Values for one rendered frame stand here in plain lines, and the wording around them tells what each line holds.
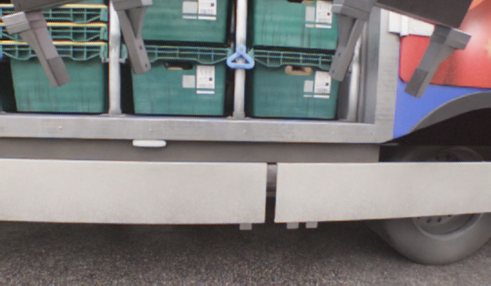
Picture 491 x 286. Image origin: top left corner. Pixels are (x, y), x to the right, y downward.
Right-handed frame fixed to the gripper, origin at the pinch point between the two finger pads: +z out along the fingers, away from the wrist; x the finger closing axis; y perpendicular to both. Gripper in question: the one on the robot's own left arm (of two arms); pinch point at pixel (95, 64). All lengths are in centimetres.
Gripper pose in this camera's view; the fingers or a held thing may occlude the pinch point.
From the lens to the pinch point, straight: 40.5
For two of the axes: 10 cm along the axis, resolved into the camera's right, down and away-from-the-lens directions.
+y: 0.6, -4.9, 8.7
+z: 1.3, 8.7, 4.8
